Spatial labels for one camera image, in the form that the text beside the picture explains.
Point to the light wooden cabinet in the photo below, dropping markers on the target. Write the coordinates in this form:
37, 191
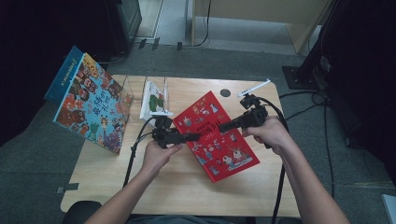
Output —
264, 12

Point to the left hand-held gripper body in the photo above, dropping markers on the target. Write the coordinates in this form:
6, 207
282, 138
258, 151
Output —
165, 137

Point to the clear acrylic book rack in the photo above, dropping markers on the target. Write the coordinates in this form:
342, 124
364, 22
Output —
134, 93

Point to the white object on floor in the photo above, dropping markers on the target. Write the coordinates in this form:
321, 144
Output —
389, 210

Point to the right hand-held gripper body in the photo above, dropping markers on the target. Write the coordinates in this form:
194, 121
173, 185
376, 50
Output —
253, 116

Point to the person's left hand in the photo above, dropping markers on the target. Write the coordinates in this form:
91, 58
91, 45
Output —
157, 160

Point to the white caterpillar picture book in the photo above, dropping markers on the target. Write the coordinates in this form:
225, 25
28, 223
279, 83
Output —
152, 99

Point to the person's right hand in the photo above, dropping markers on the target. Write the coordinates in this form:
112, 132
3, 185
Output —
274, 135

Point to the black metal stand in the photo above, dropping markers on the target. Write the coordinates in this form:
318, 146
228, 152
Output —
306, 74

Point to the dark box on floor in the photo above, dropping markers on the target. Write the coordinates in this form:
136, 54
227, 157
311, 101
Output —
124, 21

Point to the person's grey clothing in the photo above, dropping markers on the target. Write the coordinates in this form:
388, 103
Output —
180, 220

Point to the grey tape strip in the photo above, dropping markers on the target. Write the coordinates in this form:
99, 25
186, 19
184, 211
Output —
68, 188

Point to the red picture book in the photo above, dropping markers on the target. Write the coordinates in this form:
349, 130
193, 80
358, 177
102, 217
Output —
224, 152

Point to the light blue animals picture book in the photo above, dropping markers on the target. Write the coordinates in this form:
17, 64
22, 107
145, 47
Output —
93, 102

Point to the black chair seat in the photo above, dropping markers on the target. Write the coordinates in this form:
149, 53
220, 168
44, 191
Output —
79, 213

